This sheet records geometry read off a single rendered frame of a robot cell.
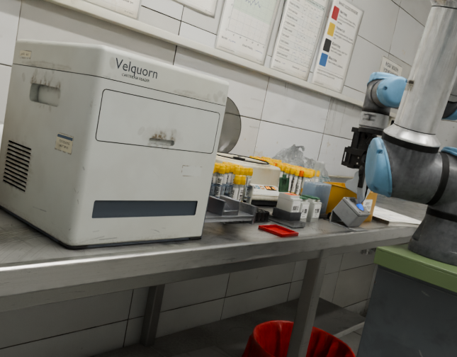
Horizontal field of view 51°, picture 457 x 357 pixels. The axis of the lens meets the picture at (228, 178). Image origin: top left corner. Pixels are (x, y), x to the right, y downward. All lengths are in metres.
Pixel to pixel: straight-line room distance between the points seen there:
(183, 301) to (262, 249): 0.98
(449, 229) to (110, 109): 0.71
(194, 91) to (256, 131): 1.19
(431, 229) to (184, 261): 0.53
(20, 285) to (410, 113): 0.76
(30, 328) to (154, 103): 0.98
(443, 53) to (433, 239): 0.37
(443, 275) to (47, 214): 0.71
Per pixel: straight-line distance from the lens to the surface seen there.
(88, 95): 0.72
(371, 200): 1.58
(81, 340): 1.72
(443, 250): 1.07
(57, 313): 1.61
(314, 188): 1.41
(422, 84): 1.02
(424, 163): 1.04
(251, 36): 1.91
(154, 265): 0.80
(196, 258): 0.87
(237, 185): 1.10
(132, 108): 0.75
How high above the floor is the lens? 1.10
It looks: 7 degrees down
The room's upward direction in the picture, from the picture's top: 11 degrees clockwise
